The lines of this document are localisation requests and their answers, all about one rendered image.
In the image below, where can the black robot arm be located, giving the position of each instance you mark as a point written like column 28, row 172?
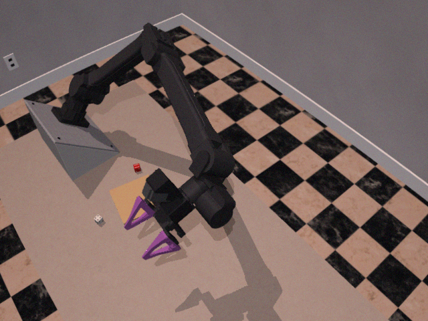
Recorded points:
column 210, row 166

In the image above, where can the white die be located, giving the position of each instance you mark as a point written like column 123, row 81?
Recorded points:
column 98, row 219

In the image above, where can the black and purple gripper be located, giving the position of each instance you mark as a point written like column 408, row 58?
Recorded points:
column 163, row 220

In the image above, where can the tan mat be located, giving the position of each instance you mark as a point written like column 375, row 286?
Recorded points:
column 125, row 195

